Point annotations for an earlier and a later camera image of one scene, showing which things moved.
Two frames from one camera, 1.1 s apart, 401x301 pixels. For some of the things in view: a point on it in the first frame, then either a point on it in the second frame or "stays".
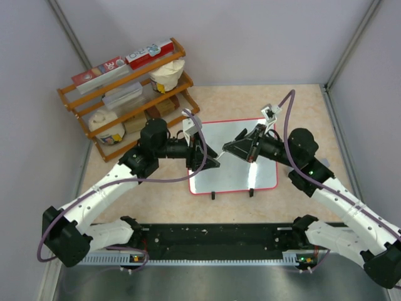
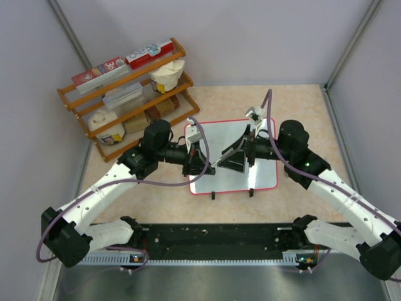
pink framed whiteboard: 234,174 stays
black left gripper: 194,158 -> 192,166
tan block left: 135,124 stays
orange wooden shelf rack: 122,111 stays
